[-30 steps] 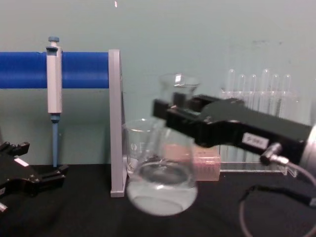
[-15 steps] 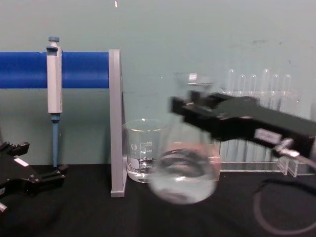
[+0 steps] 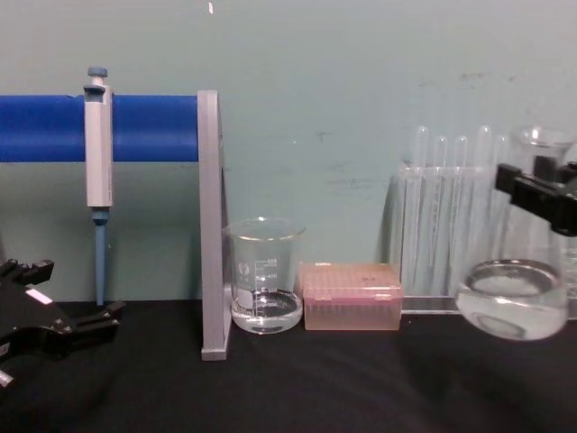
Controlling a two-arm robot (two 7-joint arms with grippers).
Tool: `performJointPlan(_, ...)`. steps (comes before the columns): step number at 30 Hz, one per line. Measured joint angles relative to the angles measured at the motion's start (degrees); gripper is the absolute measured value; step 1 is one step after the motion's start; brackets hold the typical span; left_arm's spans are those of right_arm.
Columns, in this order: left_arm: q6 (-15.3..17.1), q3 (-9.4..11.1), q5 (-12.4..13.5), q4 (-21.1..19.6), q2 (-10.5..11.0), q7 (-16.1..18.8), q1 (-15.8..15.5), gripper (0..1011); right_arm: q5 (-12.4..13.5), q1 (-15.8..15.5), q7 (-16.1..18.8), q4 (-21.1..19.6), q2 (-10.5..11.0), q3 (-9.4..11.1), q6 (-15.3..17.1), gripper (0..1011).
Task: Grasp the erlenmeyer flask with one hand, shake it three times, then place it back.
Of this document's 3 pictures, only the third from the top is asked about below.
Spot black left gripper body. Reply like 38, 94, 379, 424
0, 270, 69, 362

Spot clear glass conical flask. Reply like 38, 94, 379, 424
454, 127, 574, 342

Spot clear test tube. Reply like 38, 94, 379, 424
476, 124, 494, 272
453, 134, 470, 290
413, 124, 430, 290
432, 134, 449, 290

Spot clear acrylic tube rack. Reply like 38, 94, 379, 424
389, 163, 577, 316

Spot grey and blue pipette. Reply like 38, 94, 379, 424
83, 66, 114, 308

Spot grey pipette stand upright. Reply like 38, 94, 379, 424
197, 89, 232, 363

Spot clear glass beaker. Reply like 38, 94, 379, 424
223, 216, 307, 336

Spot blue pipette stand bar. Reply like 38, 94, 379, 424
0, 93, 202, 165

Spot black table cloth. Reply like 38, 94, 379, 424
0, 297, 577, 433

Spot pink pipette tip box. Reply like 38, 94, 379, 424
298, 263, 405, 333

